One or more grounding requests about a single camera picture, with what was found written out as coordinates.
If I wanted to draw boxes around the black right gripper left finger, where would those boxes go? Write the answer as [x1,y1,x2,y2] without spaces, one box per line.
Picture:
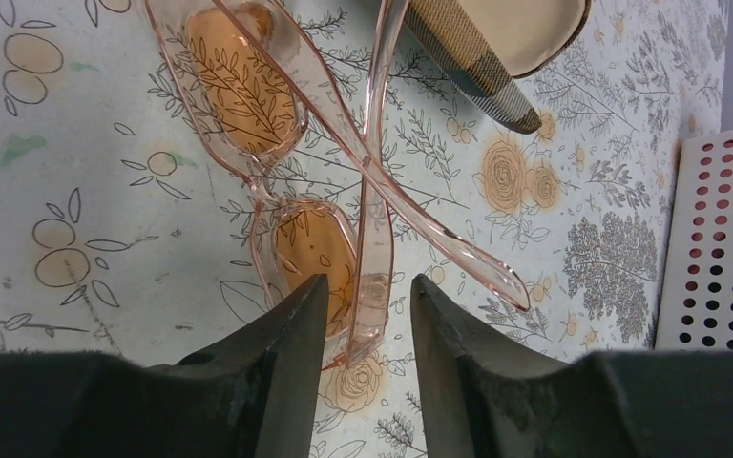
[0,275,328,457]

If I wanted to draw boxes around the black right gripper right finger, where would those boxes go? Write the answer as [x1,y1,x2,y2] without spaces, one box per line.
[410,275,733,457]

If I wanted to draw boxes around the clear pink sunglasses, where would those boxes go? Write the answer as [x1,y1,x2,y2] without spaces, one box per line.
[145,1,531,369]

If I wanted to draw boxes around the plaid glasses case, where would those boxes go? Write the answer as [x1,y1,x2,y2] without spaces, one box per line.
[404,0,592,134]

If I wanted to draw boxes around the white perforated plastic basket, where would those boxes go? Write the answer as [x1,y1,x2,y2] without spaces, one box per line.
[655,130,733,350]

